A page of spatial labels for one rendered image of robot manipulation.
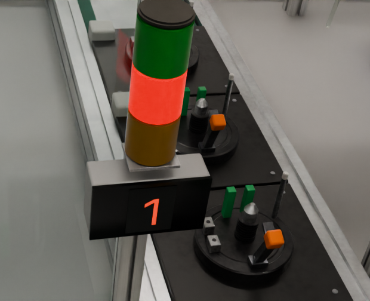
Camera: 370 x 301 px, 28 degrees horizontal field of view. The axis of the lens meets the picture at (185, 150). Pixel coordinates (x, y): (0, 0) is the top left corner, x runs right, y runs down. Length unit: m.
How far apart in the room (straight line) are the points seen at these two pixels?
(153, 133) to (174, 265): 0.37
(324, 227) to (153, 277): 0.29
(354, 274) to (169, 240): 0.27
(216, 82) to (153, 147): 0.69
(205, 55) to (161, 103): 0.79
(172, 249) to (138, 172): 0.32
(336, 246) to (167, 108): 0.52
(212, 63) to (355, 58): 0.45
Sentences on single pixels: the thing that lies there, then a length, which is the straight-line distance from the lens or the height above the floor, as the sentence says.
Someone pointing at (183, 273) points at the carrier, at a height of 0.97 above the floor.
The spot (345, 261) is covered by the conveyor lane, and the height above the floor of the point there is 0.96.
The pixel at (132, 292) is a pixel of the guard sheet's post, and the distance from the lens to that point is 0.91.
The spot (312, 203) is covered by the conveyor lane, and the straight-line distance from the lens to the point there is 1.19.
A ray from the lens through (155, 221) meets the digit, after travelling 0.77.
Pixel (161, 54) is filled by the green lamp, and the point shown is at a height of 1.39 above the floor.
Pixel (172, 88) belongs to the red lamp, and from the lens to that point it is 0.66.
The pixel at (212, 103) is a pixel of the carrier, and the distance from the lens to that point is 1.33.
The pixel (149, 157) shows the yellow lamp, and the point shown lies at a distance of 0.71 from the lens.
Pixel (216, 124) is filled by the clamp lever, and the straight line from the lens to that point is 1.11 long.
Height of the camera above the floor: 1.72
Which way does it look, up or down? 38 degrees down
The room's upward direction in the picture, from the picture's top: 9 degrees clockwise
